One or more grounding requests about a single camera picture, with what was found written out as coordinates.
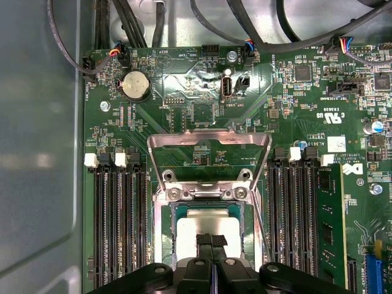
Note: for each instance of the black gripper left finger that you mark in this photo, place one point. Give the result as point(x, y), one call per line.
point(196, 275)

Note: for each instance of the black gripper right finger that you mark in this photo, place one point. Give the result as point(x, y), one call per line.
point(232, 275)

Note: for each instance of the silver CPU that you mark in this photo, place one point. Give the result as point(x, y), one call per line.
point(190, 232)

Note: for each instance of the metal locking lever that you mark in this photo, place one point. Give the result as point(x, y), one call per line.
point(262, 225)

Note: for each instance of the metal socket cover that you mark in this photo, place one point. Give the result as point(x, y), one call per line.
point(208, 136)

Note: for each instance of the CPU socket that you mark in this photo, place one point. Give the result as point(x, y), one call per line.
point(156, 229)

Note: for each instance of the black RAM slot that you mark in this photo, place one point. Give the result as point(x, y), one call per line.
point(98, 220)
point(301, 214)
point(126, 220)
point(288, 214)
point(111, 220)
point(274, 214)
point(141, 220)

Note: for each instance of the blue expansion slot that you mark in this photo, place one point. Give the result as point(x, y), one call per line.
point(375, 269)

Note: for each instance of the green RAM stick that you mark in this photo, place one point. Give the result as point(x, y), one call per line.
point(332, 220)

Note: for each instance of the green motherboard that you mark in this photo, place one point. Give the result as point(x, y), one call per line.
point(300, 128)

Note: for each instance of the silver motherboard screw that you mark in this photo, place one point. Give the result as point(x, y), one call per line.
point(230, 56)
point(105, 106)
point(375, 189)

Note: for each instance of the silver internal USB port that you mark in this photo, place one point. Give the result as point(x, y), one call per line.
point(226, 85)

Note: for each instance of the coin cell battery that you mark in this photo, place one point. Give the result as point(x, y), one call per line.
point(136, 85)

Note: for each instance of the black PC case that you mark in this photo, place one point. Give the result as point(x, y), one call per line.
point(36, 153)

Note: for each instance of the silver blue capacitor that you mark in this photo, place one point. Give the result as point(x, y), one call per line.
point(377, 127)

